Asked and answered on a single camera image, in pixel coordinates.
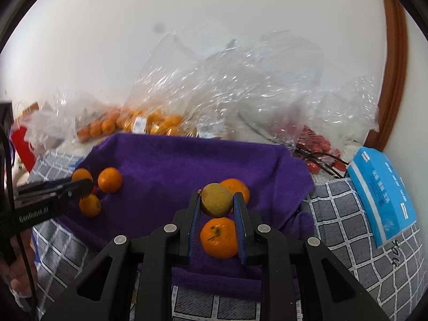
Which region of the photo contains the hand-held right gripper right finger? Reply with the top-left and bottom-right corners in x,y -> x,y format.
233,192 -> 392,321

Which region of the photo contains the white plastic bag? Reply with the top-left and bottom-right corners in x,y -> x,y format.
25,107 -> 77,151

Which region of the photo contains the person's left hand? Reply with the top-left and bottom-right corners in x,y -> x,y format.
7,228 -> 38,297

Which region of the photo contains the green kiwi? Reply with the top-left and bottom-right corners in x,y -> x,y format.
200,183 -> 234,218

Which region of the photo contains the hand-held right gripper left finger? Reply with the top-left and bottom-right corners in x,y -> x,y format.
40,190 -> 203,321

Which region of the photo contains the blue tissue pack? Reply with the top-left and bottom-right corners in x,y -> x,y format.
346,146 -> 418,250

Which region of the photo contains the orange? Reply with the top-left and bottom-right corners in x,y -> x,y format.
71,169 -> 93,185
79,194 -> 101,218
98,167 -> 123,193
219,178 -> 251,213
200,217 -> 239,259

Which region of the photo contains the black cable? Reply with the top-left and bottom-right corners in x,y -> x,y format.
294,150 -> 348,178

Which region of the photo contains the purple towel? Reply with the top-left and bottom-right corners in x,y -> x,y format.
55,133 -> 316,301

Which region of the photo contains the grey plaid star blanket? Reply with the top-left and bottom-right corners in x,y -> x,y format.
28,150 -> 425,321

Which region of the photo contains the red paper bag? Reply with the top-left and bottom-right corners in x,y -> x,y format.
10,125 -> 37,171

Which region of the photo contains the large clear plastic bag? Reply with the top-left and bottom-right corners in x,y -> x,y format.
185,30 -> 323,144

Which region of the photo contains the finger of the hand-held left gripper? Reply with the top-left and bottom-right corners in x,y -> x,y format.
16,178 -> 95,208
15,179 -> 78,198

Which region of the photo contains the labelled clear bag of oranges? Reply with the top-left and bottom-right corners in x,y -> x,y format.
120,30 -> 201,137

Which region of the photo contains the clear bag of cherry tomatoes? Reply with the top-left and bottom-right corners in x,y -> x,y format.
291,75 -> 380,174

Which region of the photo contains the small clear bag of oranges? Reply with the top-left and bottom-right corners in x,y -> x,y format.
50,92 -> 123,143

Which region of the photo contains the brown wooden door frame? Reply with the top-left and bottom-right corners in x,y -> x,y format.
366,0 -> 408,152

